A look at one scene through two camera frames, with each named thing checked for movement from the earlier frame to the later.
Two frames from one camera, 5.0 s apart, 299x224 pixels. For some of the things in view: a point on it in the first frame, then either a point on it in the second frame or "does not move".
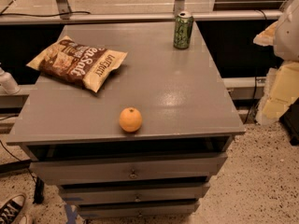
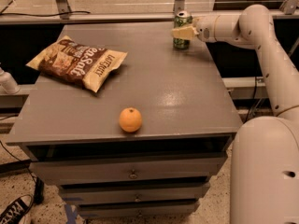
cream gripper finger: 265,38 -> 187,34
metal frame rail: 140,16 does not move
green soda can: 182,30 does not move
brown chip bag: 87,65 does not move
